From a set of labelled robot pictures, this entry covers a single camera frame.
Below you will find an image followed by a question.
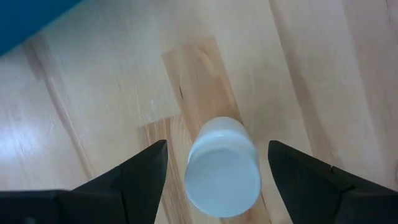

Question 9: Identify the blue plastic basket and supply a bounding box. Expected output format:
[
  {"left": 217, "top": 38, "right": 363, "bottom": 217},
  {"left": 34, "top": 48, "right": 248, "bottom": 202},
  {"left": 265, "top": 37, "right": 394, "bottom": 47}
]
[{"left": 0, "top": 0, "right": 83, "bottom": 57}]

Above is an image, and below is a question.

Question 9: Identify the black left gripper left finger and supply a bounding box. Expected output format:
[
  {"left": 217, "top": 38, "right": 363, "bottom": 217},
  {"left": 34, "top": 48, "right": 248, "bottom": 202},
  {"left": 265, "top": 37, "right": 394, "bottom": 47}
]
[{"left": 0, "top": 139, "right": 169, "bottom": 224}]

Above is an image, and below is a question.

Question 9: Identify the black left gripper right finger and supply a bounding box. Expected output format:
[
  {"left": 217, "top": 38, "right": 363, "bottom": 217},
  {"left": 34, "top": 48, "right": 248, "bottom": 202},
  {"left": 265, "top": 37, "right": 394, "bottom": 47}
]
[{"left": 268, "top": 139, "right": 398, "bottom": 224}]

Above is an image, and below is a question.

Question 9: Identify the white pill bottle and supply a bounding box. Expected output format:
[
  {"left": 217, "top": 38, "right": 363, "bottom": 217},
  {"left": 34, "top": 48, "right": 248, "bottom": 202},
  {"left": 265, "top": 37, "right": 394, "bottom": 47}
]
[{"left": 183, "top": 116, "right": 262, "bottom": 218}]

